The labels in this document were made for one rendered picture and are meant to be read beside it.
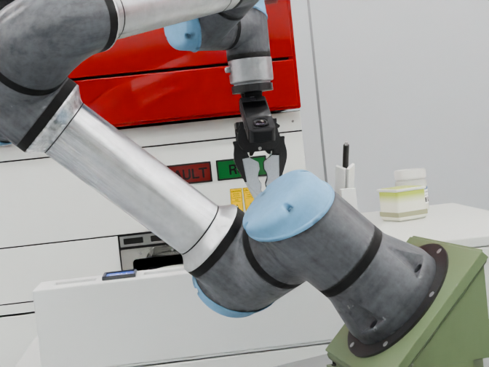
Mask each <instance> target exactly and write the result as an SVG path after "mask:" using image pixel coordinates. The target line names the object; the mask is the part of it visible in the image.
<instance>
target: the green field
mask: <svg viewBox="0 0 489 367"><path fill-rule="evenodd" d="M252 159H254V160H255V161H257V162H259V166H260V171H259V174H258V175H263V174H266V172H265V170H264V169H263V161H264V160H265V158H264V157H259V158H252ZM218 172H219V179H223V178H236V177H242V176H241V174H240V173H239V171H238V169H237V168H236V165H235V162H234V160H231V161H224V162H218Z"/></svg>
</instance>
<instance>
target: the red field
mask: <svg viewBox="0 0 489 367"><path fill-rule="evenodd" d="M169 169H171V170H172V171H173V172H174V173H176V174H177V175H179V176H180V177H181V178H182V179H183V180H185V181H186V182H188V183H189V182H196V181H208V180H211V178H210V166H209V163H204V164H197V165H184V166H177V167H169Z"/></svg>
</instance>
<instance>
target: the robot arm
mask: <svg viewBox="0 0 489 367"><path fill-rule="evenodd" d="M267 20H268V15H267V14H266V5H265V3H264V0H15V1H13V2H12V3H10V4H8V5H6V6H5V7H4V8H3V9H2V10H0V146H5V145H9V144H14V145H15V146H16V147H18V148H19V149H21V150H22V151H24V152H25V153H26V154H28V153H35V152H44V153H45V154H46V155H48V156H49V157H51V158H52V159H54V161H56V162H57V163H59V164H60V165H62V166H63V167H64V168H65V169H66V170H68V171H70V172H71V173H73V174H74V175H75V176H76V177H77V178H79V179H80V180H82V181H83V182H85V183H86V184H87V185H88V186H90V187H91V188H93V189H94V190H95V191H97V192H98V193H99V194H101V195H102V196H104V197H105V198H106V199H107V200H109V201H110V202H112V203H113V204H115V206H117V207H118V208H120V209H121V210H123V211H124V212H125V213H126V214H128V215H129V216H131V217H132V218H133V219H135V220H136V221H137V222H138V223H140V224H141V225H143V226H144V227H145V228H147V229H148V230H149V231H151V232H152V233H154V234H155V235H156V236H157V237H159V238H160V239H162V240H163V241H165V242H166V243H167V244H168V245H170V246H171V247H172V248H174V249H176V251H178V252H179V253H181V255H182V257H183V266H184V269H185V270H186V271H187V272H188V273H189V274H191V275H192V281H193V285H194V287H195V288H197V290H198V293H197V295H198V296H199V298H200V299H201V300H202V301H203V303H204V304H205V305H207V306H208V307H209V308H210V309H211V310H213V311H214V312H217V313H218V314H220V315H223V316H226V317H234V318H240V317H247V316H250V315H253V314H254V313H256V312H260V311H262V310H264V309H266V308H268V307H270V306H271V305H272V304H273V303H274V302H275V301H276V300H277V299H279V298H281V297H283V296H284V295H285V294H287V293H289V292H290V291H292V290H293V289H295V288H297V287H298V286H299V285H301V284H303V283H304V282H306V281H307V282H309V283H310V284H311V285H313V286H314V287H315V288H316V289H317V290H318V291H320V292H321V293H322V294H324V295H325V296H326V297H327V298H328V299H329V300H330V301H331V303H332V304H333V306H334V307H335V309H336V311H337V312H338V314H339V315H340V317H341V319H342V320H343V322H344V323H345V325H346V327H347V328H348V330H349V331H350V333H351V334H352V335H353V336H354V337H356V338H357V339H358V340H360V341H361V342H362V343H363V344H375V343H377V342H380V341H382V340H384V339H386V338H387V337H389V336H391V335H392V334H393V333H394V332H396V331H397V330H398V329H399V328H401V327H402V326H403V325H404V324H405V323H406V322H407V321H408V320H409V319H410V318H411V316H412V315H413V314H414V313H415V311H416V310H417V309H418V308H419V307H420V305H421V303H422V302H423V300H424V299H425V298H426V295H427V293H428V292H429V290H430V288H431V286H432V283H433V281H434V277H435V273H436V262H435V260H434V258H433V257H431V256H430V255H429V254H428V253H427V252H426V251H425V250H423V249H421V248H419V247H417V246H414V245H412V244H410V243H408V242H405V241H402V240H399V239H397V238H395V237H392V236H390V235H387V234H385V233H383V232H382V231H381V230H380V229H379V228H378V227H377V226H375V225H374V224H373V223H372V222H371V221H369V220H368V219H367V218H365V217H364V216H363V215H362V214H361V213H360V212H359V211H358V210H357V209H355V208H354V207H353V206H352V205H350V204H349V203H348V202H347V201H345V199H344V198H342V197H341V196H340V195H339V194H338V193H336V192H335V191H334V190H333V188H332V186H331V185H330V184H328V183H327V182H325V181H322V180H321V179H319V178H318V177H316V176H315V175H314V174H313V173H311V172H309V171H307V170H292V171H290V172H288V173H285V174H284V175H282V174H283V171H284V168H285V164H286V161H287V149H286V145H285V137H284V136H280V134H279V131H278V128H279V127H280V125H279V124H277V118H273V117H272V115H271V112H270V109H269V105H268V103H267V100H266V97H265V96H262V92H265V91H270V90H273V83H272V82H270V81H271V80H272V79H273V78H274V76H273V68H272V62H271V53H270V45H269V31H268V23H267ZM158 28H164V33H165V36H166V37H167V41H168V42H169V44H170V45H171V46H172V47H173V48H175V49H176V50H182V51H192V52H197V51H213V50H226V56H227V61H228V65H229V67H226V68H225V72H226V73H231V74H230V75H229V79H230V84H233V85H234V86H233V87H231V91H232V95H236V94H240V95H241V98H240V99H239V111H240V114H241V117H242V122H236V123H234V129H235V136H236V141H233V145H234V162H235V165H236V168H237V169H238V171H239V173H240V174H241V176H242V178H243V180H244V182H245V184H246V185H247V188H248V189H249V191H250V193H251V195H252V196H253V198H254V200H253V201H252V203H251V204H250V206H249V207H248V209H247V210H246V212H243V211H242V210H240V209H239V208H238V207H237V206H236V205H233V204H232V205H221V206H219V205H216V204H215V203H214V202H213V201H211V200H210V199H209V198H207V197H206V196H204V195H203V194H202V193H201V192H199V191H198V190H197V189H195V188H194V187H193V186H192V185H191V184H189V183H188V182H186V181H185V180H183V179H182V178H181V177H180V176H179V175H177V174H176V173H174V172H173V171H172V170H171V169H169V168H168V167H167V166H165V165H164V164H163V163H161V162H160V161H159V160H158V159H156V158H155V157H153V156H152V155H151V154H149V153H148V152H147V151H146V150H145V149H143V148H142V147H140V146H139V145H137V144H136V143H135V142H134V141H133V140H131V139H130V138H128V137H127V136H126V135H125V134H124V133H122V132H121V131H119V130H118V129H117V128H115V127H114V126H113V125H112V124H110V123H109V122H107V121H106V120H105V119H104V118H102V117H101V116H100V115H99V114H97V113H96V112H94V111H93V110H92V109H91V108H89V107H88V106H87V105H85V104H84V103H82V100H81V96H80V91H79V86H78V84H77V83H75V82H74V81H73V80H71V79H70V78H68V75H69V74H70V73H71V72H72V71H73V70H74V69H75V68H76V67H77V66H78V65H79V64H81V63H82V62H83V61H84V60H86V59H87V58H89V57H90V56H92V55H94V54H97V53H100V52H105V51H106V50H109V49H110V48H112V47H113V45H114V44H115V42H116V40H117V39H123V38H125V37H128V36H133V35H136V34H139V33H144V32H147V31H152V30H155V29H158ZM237 133H238V134H237ZM255 151H266V153H267V154H269V157H268V158H266V159H265V160H264V161H263V169H264V170H265V172H266V182H265V185H266V189H265V190H264V191H263V192H262V191H261V182H260V181H259V179H258V174H259V171H260V166H259V162H257V161H255V160H254V159H251V158H250V156H252V155H253V154H254V152H255ZM248 152H249V154H250V156H249V155H248Z"/></svg>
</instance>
